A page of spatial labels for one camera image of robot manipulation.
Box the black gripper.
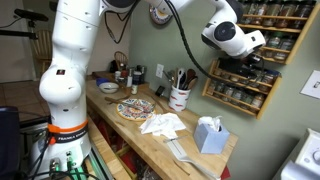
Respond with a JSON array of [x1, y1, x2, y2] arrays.
[[232, 54, 267, 81]]

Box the green herb spice bottle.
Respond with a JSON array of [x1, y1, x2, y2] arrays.
[[242, 93, 256, 108]]

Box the brown jar blue cap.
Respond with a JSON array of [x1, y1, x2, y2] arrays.
[[261, 69, 281, 93]]

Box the brown spice jar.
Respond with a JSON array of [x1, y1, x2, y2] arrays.
[[252, 94, 266, 110]]

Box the dark jar white label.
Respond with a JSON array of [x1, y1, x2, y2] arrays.
[[232, 89, 244, 105]]

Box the clear glass spice jar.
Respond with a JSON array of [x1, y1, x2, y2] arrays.
[[223, 86, 236, 102]]

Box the colourful label spice jar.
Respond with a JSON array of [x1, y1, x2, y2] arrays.
[[215, 83, 226, 98]]

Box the tan spice jar green label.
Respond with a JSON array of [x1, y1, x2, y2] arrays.
[[207, 81, 218, 95]]

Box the wooden spatula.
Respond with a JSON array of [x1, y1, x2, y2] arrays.
[[188, 76, 200, 91]]

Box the brown wooden spoon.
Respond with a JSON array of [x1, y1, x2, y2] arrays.
[[185, 68, 198, 85]]

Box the white pasta server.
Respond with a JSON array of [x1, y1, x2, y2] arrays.
[[175, 67, 187, 90]]

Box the white box container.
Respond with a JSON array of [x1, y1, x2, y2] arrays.
[[193, 115, 231, 155]]

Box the white crock red chilies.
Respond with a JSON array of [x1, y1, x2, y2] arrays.
[[167, 84, 192, 112]]

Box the metal tongs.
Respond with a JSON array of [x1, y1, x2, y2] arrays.
[[162, 69, 176, 86]]

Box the black digital timer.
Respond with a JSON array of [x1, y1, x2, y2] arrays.
[[154, 85, 166, 98]]

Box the white stove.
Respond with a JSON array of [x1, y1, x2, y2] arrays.
[[272, 128, 320, 180]]

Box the white crumpled cloth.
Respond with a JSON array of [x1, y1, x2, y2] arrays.
[[138, 112, 187, 140]]

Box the colourful painted plate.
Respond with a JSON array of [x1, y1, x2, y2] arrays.
[[116, 98, 157, 122]]

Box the wooden chair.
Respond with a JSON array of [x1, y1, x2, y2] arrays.
[[30, 28, 54, 74], [113, 50, 129, 69]]

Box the white spice shaker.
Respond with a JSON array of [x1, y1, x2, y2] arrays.
[[114, 70, 123, 83]]

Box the white ceramic bowl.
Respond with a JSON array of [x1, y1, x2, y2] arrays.
[[98, 81, 120, 95]]

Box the blue plastic bowl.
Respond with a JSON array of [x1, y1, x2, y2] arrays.
[[95, 77, 111, 87]]

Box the wooden robot platform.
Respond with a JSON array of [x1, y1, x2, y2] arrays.
[[85, 114, 133, 180]]

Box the dark blue bin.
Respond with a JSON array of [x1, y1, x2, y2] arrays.
[[0, 105, 22, 180]]

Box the wooden wall spice rack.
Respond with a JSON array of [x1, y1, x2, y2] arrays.
[[201, 58, 283, 121], [235, 0, 320, 65]]

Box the white light switch plate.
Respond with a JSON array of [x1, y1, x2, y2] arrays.
[[299, 69, 320, 100]]

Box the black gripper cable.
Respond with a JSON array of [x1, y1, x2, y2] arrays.
[[163, 0, 228, 81]]

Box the white wall outlet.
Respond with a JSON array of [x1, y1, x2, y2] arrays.
[[155, 63, 165, 80]]

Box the decorative wall plate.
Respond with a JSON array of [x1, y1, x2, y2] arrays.
[[148, 3, 174, 27]]

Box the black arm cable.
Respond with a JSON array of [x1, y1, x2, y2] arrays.
[[104, 0, 139, 45]]

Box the black camera on stand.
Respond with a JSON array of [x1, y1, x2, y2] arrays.
[[0, 8, 50, 40]]

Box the black cable bundle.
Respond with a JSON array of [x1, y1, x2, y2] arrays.
[[19, 131, 101, 180]]

